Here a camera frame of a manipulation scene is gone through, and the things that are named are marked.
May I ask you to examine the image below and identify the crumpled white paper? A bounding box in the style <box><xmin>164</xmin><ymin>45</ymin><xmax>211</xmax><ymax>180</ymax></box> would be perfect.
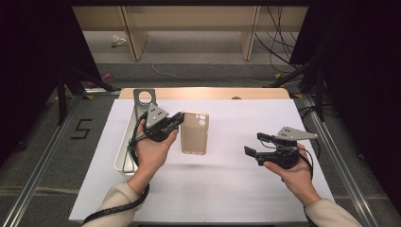
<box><xmin>111</xmin><ymin>34</ymin><xmax>128</xmax><ymax>48</ymax></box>

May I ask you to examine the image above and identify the black metal stand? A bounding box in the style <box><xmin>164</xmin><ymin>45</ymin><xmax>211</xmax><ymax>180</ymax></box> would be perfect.
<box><xmin>270</xmin><ymin>56</ymin><xmax>327</xmax><ymax>122</ymax></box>
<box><xmin>56</xmin><ymin>62</ymin><xmax>122</xmax><ymax>127</ymax></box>

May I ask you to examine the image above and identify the pink object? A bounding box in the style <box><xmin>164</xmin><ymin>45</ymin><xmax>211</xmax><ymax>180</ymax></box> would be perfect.
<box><xmin>87</xmin><ymin>72</ymin><xmax>114</xmax><ymax>89</ymax></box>

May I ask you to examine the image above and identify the person's right hand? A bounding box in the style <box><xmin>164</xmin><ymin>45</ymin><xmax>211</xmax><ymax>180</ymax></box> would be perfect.
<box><xmin>264</xmin><ymin>143</ymin><xmax>323</xmax><ymax>208</ymax></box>

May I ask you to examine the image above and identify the right hand-held gripper cable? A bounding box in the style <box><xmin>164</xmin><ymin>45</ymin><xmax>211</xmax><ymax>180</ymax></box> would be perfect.
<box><xmin>258</xmin><ymin>138</ymin><xmax>315</xmax><ymax>183</ymax></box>

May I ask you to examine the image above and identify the hand-held gripper cable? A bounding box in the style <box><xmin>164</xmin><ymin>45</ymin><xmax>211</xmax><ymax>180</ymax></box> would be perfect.
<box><xmin>258</xmin><ymin>138</ymin><xmax>315</xmax><ymax>183</ymax></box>
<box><xmin>82</xmin><ymin>112</ymin><xmax>150</xmax><ymax>225</ymax></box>

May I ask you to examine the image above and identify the left hand-held gripper cable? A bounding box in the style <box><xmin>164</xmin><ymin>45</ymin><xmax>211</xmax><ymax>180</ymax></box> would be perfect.
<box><xmin>82</xmin><ymin>112</ymin><xmax>150</xmax><ymax>225</ymax></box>

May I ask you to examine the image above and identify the black floor cable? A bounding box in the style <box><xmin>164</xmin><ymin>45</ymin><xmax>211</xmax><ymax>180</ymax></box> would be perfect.
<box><xmin>297</xmin><ymin>103</ymin><xmax>325</xmax><ymax>159</ymax></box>

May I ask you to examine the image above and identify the metal floor rail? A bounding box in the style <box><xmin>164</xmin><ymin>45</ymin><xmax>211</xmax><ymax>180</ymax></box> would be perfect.
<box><xmin>0</xmin><ymin>94</ymin><xmax>84</xmax><ymax>227</ymax></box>
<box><xmin>301</xmin><ymin>94</ymin><xmax>382</xmax><ymax>227</ymax></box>

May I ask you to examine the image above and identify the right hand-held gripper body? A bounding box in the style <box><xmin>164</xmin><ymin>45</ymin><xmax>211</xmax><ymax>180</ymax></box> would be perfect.
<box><xmin>254</xmin><ymin>126</ymin><xmax>320</xmax><ymax>170</ymax></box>

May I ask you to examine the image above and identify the wooden shelf unit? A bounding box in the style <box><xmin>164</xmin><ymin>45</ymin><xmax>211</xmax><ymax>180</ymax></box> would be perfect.
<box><xmin>72</xmin><ymin>5</ymin><xmax>309</xmax><ymax>61</ymax></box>

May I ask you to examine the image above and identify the bundle of black cables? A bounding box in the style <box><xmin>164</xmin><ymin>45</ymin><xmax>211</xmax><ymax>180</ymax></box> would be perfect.
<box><xmin>254</xmin><ymin>5</ymin><xmax>304</xmax><ymax>74</ymax></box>

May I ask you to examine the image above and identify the black curtain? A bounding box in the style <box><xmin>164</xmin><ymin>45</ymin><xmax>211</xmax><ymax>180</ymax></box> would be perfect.
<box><xmin>289</xmin><ymin>0</ymin><xmax>401</xmax><ymax>206</ymax></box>
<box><xmin>0</xmin><ymin>0</ymin><xmax>102</xmax><ymax>165</ymax></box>

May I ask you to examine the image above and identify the beige phone case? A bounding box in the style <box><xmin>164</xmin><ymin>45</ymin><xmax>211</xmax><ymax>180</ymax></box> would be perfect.
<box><xmin>180</xmin><ymin>110</ymin><xmax>210</xmax><ymax>156</ymax></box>

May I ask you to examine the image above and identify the person's left hand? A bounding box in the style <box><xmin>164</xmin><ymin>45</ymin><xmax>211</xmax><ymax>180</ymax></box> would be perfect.
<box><xmin>135</xmin><ymin>120</ymin><xmax>179</xmax><ymax>187</ymax></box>

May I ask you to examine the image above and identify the grey round-hole phone case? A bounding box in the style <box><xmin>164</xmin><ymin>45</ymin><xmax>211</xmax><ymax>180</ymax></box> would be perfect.
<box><xmin>132</xmin><ymin>88</ymin><xmax>158</xmax><ymax>121</ymax></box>

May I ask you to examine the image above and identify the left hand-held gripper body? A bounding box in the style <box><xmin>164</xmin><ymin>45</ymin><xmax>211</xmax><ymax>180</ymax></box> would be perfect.
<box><xmin>143</xmin><ymin>103</ymin><xmax>178</xmax><ymax>143</ymax></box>

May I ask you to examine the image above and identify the white plastic storage bin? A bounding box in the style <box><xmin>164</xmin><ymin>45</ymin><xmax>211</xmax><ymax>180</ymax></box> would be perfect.
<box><xmin>113</xmin><ymin>102</ymin><xmax>149</xmax><ymax>174</ymax></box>

